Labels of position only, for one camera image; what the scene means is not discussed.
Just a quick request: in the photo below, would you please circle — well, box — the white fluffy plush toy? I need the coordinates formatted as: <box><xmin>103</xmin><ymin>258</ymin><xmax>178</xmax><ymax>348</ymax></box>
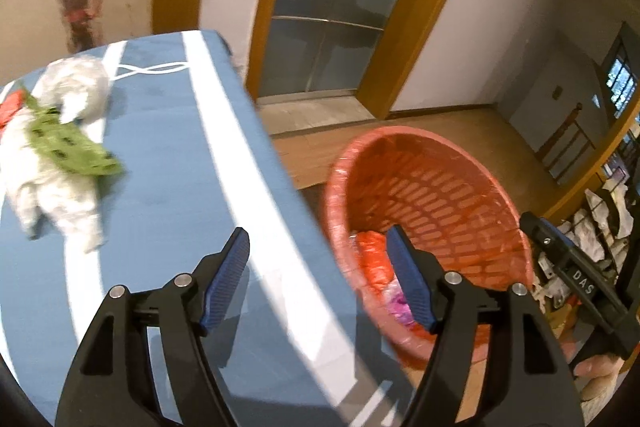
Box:
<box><xmin>0</xmin><ymin>107</ymin><xmax>108</xmax><ymax>254</ymax></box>

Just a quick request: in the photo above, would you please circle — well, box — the person's right hand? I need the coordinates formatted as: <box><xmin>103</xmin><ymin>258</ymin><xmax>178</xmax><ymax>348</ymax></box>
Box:
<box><xmin>561</xmin><ymin>338</ymin><xmax>626</xmax><ymax>381</ymax></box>

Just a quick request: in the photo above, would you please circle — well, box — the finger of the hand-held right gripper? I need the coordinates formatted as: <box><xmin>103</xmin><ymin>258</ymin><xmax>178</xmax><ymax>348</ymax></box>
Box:
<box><xmin>520</xmin><ymin>212</ymin><xmax>598</xmax><ymax>303</ymax></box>

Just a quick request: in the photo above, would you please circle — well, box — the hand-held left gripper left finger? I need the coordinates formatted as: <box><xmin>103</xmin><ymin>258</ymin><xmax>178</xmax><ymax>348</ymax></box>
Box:
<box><xmin>54</xmin><ymin>227</ymin><xmax>251</xmax><ymax>427</ymax></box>

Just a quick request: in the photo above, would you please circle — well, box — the black metal rack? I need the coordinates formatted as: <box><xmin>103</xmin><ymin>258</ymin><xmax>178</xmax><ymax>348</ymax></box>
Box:
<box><xmin>532</xmin><ymin>157</ymin><xmax>640</xmax><ymax>308</ymax></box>

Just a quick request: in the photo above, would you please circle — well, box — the wooden door frame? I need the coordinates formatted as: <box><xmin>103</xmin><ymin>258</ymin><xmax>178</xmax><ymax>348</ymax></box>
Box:
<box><xmin>245</xmin><ymin>0</ymin><xmax>488</xmax><ymax>120</ymax></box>

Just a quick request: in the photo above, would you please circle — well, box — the blue white striped tablecloth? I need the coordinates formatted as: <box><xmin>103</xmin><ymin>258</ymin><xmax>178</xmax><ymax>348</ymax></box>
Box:
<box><xmin>0</xmin><ymin>29</ymin><xmax>416</xmax><ymax>427</ymax></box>

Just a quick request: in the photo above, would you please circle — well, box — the purple plastic bag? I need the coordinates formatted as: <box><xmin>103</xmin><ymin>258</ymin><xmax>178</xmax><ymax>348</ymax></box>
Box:
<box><xmin>382</xmin><ymin>282</ymin><xmax>426</xmax><ymax>333</ymax></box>

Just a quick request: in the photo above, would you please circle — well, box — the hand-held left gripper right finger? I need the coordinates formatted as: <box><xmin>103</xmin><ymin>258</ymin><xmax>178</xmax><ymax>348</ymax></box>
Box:
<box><xmin>385</xmin><ymin>224</ymin><xmax>586</xmax><ymax>427</ymax></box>

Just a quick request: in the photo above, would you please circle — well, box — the frosted glass door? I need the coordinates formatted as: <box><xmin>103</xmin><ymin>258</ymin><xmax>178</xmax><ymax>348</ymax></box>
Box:
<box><xmin>267</xmin><ymin>0</ymin><xmax>436</xmax><ymax>95</ymax></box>

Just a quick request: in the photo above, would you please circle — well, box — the wooden chair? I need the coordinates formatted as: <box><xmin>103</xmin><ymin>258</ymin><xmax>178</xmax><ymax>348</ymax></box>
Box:
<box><xmin>535</xmin><ymin>102</ymin><xmax>596</xmax><ymax>180</ymax></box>

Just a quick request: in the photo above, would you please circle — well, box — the window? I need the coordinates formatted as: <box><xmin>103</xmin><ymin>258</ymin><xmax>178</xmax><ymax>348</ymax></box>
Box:
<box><xmin>602</xmin><ymin>54</ymin><xmax>638</xmax><ymax>118</ymax></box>

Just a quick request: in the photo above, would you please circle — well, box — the glass vase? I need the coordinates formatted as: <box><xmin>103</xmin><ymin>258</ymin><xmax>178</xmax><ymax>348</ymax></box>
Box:
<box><xmin>52</xmin><ymin>0</ymin><xmax>108</xmax><ymax>52</ymax></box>

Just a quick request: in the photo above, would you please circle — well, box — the small white plastic bag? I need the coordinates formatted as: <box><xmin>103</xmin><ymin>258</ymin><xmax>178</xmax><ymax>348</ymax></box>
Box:
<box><xmin>35</xmin><ymin>56</ymin><xmax>113</xmax><ymax>128</ymax></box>

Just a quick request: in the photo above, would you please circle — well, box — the orange plastic wastebasket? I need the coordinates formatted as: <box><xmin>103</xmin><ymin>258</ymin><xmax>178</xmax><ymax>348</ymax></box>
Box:
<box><xmin>322</xmin><ymin>126</ymin><xmax>535</xmax><ymax>370</ymax></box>

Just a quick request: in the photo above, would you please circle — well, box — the wooden partition frame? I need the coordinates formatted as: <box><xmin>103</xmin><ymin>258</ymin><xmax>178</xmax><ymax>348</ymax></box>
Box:
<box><xmin>542</xmin><ymin>92</ymin><xmax>640</xmax><ymax>220</ymax></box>

